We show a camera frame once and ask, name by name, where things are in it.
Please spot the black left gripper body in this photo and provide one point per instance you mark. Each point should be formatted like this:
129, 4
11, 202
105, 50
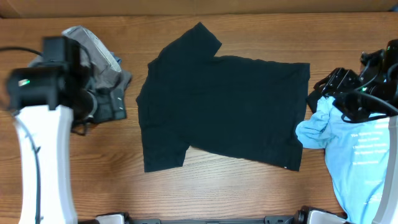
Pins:
104, 109

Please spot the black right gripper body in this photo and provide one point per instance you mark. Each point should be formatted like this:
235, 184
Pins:
345, 82

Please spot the black t-shirt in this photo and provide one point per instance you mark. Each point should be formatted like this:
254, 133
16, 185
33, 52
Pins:
227, 105

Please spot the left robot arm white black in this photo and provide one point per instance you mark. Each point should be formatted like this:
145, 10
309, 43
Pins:
48, 101

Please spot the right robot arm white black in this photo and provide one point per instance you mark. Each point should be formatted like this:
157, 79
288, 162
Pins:
355, 122

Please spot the black garment under blue shirt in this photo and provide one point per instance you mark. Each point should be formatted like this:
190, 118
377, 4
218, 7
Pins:
317, 102

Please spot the folded grey shorts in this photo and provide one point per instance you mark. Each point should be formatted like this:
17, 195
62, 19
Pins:
107, 67

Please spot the light blue t-shirt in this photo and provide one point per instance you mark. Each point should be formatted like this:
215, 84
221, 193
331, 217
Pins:
356, 155

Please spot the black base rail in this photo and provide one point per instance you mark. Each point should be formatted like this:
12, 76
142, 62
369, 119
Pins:
124, 218

